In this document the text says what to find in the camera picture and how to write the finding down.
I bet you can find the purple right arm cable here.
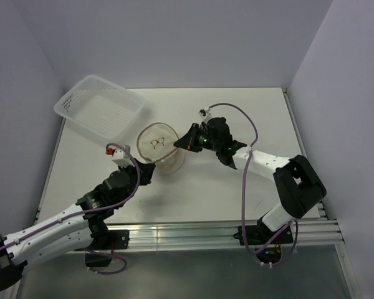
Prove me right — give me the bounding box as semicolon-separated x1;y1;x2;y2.
207;103;299;265

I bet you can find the white plastic mesh basket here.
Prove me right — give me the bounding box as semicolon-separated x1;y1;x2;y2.
54;75;146;141

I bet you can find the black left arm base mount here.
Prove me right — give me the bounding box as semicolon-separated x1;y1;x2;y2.
85;230;130;275

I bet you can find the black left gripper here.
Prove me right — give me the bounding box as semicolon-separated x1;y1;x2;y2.
116;157;155;207

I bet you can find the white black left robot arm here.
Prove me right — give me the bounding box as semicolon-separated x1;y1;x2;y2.
0;161;156;292

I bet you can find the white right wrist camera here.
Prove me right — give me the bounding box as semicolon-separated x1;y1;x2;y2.
199;107;212;123

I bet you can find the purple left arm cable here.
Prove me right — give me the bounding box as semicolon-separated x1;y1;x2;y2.
0;142;141;277

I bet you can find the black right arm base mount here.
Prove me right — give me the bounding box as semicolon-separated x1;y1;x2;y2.
246;225;294;264

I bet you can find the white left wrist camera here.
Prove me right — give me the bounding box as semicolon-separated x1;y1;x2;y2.
105;145;133;168

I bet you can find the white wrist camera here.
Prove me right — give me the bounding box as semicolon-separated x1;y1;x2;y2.
199;107;212;123
105;145;133;168

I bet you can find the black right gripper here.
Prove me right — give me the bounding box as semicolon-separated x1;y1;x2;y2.
176;123;221;152

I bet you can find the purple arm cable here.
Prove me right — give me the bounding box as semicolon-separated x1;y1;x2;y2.
0;142;141;277
207;103;299;265

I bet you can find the round mesh laundry bag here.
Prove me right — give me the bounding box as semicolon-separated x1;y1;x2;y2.
137;122;185;175

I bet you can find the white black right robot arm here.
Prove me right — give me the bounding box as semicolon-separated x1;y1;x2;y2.
173;117;327;244

